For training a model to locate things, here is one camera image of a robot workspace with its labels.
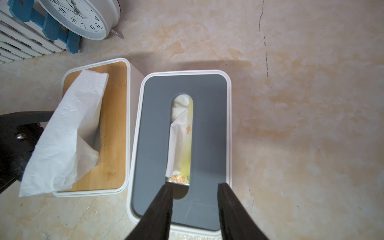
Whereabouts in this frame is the bamboo tissue box lid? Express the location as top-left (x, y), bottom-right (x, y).
top-left (54, 58), bottom-right (144, 197)

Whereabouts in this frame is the grey tissue box lid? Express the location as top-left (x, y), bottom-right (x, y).
top-left (127, 70), bottom-right (232, 238)

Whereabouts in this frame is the blue tissue paper pack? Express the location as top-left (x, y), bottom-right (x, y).
top-left (19, 70), bottom-right (109, 197)

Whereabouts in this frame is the yellow tissue paper pack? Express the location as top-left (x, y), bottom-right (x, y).
top-left (165, 95), bottom-right (194, 186)

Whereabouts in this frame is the blue white toy crib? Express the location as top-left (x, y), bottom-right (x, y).
top-left (1, 0), bottom-right (81, 64)

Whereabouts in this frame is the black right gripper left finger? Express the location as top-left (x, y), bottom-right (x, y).
top-left (126, 185), bottom-right (173, 240)

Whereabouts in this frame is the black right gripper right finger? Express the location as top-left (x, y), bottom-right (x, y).
top-left (218, 183), bottom-right (268, 240)

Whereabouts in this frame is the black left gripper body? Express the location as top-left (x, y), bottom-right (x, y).
top-left (1, 111), bottom-right (54, 192)

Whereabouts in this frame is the white alarm clock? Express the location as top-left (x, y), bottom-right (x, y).
top-left (39, 0), bottom-right (121, 41)

